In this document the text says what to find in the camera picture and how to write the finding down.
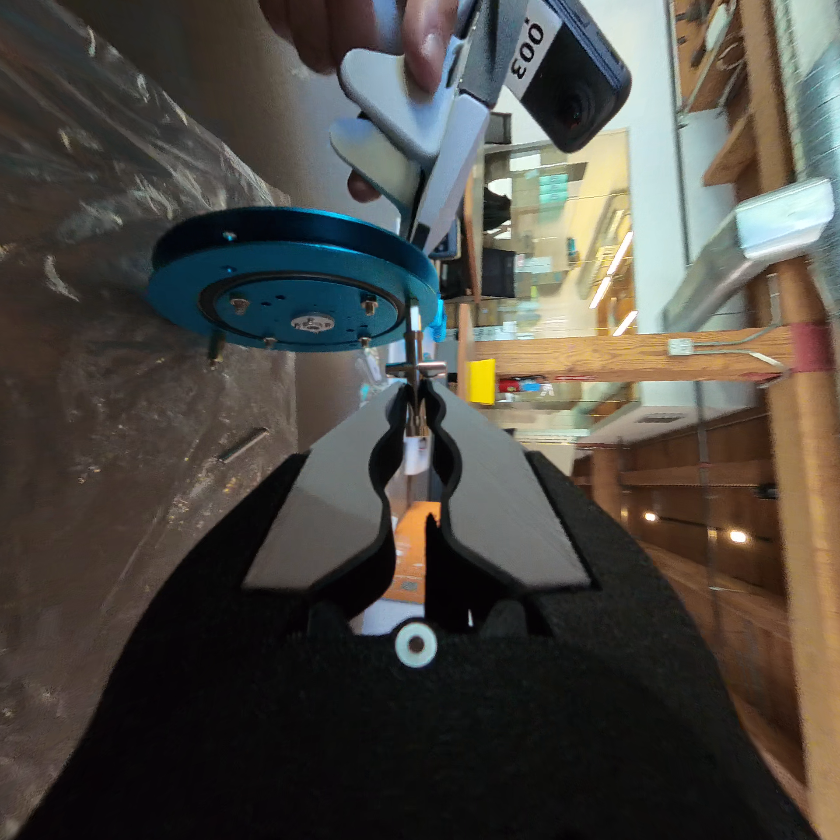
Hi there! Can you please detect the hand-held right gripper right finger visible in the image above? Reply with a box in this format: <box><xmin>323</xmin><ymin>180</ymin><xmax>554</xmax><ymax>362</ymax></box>
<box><xmin>422</xmin><ymin>379</ymin><xmax>593</xmax><ymax>619</ymax></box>

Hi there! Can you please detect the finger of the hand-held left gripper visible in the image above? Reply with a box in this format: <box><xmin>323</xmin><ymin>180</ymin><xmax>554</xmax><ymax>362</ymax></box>
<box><xmin>408</xmin><ymin>96</ymin><xmax>491</xmax><ymax>256</ymax></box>

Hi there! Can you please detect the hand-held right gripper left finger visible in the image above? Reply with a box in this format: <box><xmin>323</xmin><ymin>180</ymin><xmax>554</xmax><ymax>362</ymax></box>
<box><xmin>243</xmin><ymin>382</ymin><xmax>409</xmax><ymax>619</ymax></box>

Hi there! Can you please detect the metal cross socket wrench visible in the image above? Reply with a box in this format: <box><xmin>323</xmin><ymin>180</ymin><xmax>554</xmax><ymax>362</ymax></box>
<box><xmin>386</xmin><ymin>298</ymin><xmax>448</xmax><ymax>439</ymax></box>

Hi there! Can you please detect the teal round turntable base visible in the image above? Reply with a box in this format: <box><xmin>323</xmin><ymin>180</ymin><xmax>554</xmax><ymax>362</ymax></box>
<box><xmin>146</xmin><ymin>206</ymin><xmax>439</xmax><ymax>368</ymax></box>

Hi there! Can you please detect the person's left hand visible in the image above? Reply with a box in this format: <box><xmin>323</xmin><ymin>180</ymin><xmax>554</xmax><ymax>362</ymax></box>
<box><xmin>259</xmin><ymin>0</ymin><xmax>463</xmax><ymax>206</ymax></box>

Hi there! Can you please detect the orange cardboard box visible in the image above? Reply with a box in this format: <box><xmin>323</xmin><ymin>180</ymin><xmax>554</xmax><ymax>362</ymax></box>
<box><xmin>357</xmin><ymin>499</ymin><xmax>442</xmax><ymax>634</ymax></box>

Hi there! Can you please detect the long loose brass standoff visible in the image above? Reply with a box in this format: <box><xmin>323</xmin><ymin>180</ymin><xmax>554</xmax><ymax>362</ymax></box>
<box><xmin>218</xmin><ymin>427</ymin><xmax>270</xmax><ymax>465</ymax></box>

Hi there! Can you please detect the large clear plastic bag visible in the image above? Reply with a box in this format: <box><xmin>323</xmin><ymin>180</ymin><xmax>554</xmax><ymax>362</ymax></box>
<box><xmin>0</xmin><ymin>0</ymin><xmax>296</xmax><ymax>723</ymax></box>

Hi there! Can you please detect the metal air duct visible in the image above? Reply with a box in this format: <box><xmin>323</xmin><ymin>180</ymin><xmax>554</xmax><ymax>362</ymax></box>
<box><xmin>661</xmin><ymin>177</ymin><xmax>836</xmax><ymax>332</ymax></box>

